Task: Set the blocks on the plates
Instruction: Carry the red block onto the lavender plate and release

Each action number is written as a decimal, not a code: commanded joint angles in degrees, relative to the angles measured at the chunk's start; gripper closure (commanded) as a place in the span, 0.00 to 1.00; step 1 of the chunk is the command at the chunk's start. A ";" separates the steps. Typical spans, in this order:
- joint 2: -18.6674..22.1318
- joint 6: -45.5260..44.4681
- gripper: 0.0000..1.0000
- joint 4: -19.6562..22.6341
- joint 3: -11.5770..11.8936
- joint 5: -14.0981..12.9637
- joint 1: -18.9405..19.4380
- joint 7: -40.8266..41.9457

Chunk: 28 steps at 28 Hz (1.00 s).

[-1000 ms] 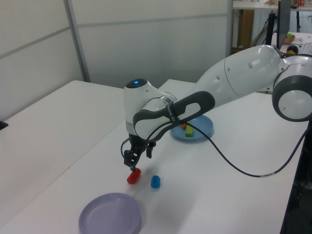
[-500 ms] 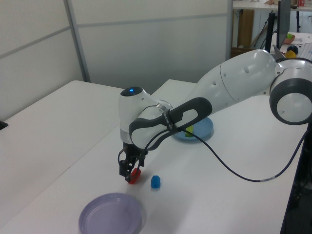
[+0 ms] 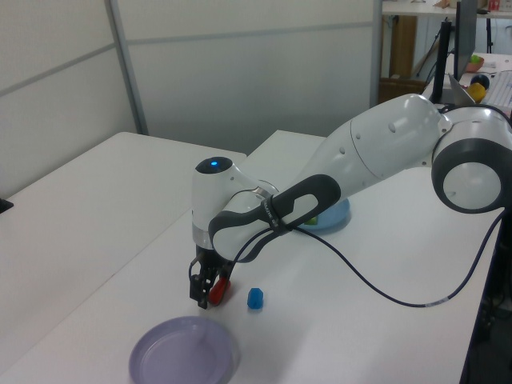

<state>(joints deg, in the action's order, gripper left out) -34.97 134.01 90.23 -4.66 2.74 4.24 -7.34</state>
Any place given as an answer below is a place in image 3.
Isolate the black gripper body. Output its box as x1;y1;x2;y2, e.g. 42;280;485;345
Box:
194;243;226;274

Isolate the red cylinder block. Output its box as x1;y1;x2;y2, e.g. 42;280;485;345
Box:
207;278;232;306

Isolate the blue hexagonal block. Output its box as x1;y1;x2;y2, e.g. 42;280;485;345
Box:
246;286;266;311

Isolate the purple plate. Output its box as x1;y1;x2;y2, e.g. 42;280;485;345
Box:
127;315;242;384

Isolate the blue plate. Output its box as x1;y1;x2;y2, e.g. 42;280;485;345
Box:
298;198;352;234

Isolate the wooden cabinet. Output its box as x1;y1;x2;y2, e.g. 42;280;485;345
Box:
390;15;418;79

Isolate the black monitor stand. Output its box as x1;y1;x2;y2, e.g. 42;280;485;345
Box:
430;18;456;103

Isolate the yellow ball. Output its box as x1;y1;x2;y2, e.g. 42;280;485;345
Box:
468;82;488;103

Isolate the orange bowl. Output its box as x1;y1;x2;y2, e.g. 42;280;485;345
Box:
466;54;486;74

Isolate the white desk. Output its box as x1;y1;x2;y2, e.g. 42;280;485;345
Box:
382;1;512;18

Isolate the black monitor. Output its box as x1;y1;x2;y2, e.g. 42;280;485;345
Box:
455;0;479;81

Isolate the black cable strap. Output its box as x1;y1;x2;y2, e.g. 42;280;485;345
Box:
261;194;290;236

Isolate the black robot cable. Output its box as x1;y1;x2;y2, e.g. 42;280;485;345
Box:
187;211;507;309

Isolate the grey partition post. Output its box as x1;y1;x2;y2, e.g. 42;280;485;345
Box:
369;0;386;106

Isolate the black table frame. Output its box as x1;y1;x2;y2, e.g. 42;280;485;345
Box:
459;207;512;384

